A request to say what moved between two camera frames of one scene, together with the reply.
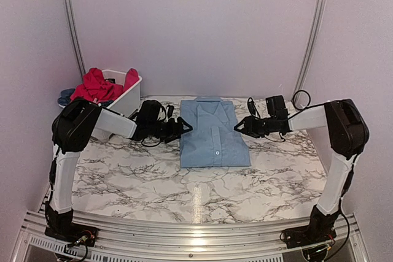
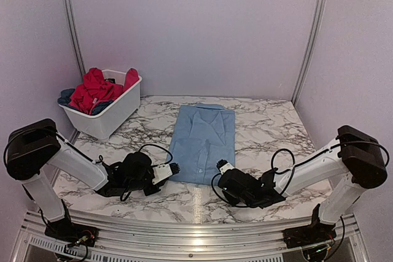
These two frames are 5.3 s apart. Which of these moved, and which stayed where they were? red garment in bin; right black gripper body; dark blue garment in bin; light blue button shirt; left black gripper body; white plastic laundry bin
Moved: light blue button shirt; left black gripper body; right black gripper body
Stayed: white plastic laundry bin; red garment in bin; dark blue garment in bin
